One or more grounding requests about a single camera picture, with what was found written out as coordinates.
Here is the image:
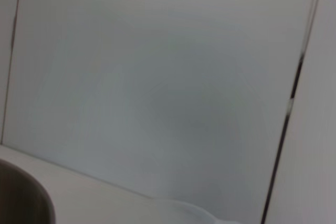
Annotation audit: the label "clear plastic cup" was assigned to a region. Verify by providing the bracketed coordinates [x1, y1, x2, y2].
[154, 199, 263, 224]

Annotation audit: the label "stainless steel mixing bowl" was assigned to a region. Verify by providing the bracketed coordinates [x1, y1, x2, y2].
[0, 158, 56, 224]

